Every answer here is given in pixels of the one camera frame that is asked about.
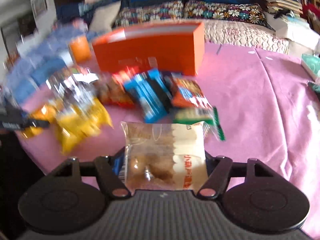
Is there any clear yellow snack packet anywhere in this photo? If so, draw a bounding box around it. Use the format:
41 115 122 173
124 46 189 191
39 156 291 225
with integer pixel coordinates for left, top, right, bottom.
21 103 57 139

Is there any clear cracker bag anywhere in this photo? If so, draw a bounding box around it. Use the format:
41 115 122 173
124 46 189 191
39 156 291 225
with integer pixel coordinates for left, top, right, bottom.
121 121 209 193

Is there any green white snack packet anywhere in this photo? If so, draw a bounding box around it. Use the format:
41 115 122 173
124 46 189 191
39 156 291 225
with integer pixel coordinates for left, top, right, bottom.
173 106 226 141

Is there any large yellow snack bag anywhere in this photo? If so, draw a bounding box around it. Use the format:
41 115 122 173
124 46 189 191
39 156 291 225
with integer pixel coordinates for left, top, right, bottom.
55 97 113 156

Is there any silver orange chip bag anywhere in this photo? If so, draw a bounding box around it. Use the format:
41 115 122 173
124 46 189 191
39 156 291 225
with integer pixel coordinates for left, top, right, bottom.
46 72 98 105

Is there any red biscuit bag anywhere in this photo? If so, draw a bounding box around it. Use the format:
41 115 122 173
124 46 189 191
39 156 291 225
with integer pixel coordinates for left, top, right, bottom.
94 66 139 109

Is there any blue snack packet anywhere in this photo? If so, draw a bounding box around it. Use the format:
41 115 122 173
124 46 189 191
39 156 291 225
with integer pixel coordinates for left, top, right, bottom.
170 76 212 109

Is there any blue wafer bar packet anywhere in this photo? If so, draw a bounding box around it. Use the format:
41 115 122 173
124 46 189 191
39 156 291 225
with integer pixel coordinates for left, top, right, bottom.
123 69 172 124

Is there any blue striped bedding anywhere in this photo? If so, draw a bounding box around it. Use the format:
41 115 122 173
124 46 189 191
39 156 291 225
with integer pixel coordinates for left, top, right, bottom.
4 25 87 104

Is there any pink tablecloth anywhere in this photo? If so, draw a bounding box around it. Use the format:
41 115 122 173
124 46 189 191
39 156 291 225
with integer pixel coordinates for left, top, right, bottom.
15 41 320 239

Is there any orange white canister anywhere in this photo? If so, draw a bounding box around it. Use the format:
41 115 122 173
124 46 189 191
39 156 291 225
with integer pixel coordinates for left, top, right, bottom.
68 35 92 64

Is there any orange cardboard box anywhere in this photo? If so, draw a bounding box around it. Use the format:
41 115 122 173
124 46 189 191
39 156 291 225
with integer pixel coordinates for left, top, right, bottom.
92 21 204 76

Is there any quilted beige sofa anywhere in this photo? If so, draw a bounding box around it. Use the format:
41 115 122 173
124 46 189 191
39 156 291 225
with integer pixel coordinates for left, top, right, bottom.
204 20 289 54

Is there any beige pillow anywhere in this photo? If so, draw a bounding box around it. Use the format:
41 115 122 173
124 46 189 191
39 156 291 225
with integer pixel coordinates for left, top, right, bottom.
89 1 121 33

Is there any teal tissue pack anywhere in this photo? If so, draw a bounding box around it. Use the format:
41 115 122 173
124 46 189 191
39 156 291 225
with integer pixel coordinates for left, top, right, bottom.
301 54 320 83

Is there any right floral cushion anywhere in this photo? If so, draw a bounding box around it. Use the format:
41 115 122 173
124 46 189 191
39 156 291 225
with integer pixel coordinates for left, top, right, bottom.
184 0 269 28

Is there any floral cushion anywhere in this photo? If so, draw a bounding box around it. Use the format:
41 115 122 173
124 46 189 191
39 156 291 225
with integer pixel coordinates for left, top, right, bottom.
114 1 184 27
184 0 269 28

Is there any left floral cushion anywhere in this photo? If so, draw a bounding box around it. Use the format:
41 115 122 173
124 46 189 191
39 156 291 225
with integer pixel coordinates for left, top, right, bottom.
114 1 184 27

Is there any stack of books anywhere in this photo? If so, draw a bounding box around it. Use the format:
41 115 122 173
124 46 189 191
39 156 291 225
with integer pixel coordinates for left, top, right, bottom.
260 0 304 18

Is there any small framed wall picture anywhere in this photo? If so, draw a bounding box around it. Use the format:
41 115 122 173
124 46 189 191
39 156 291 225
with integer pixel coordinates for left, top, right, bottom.
31 0 47 18

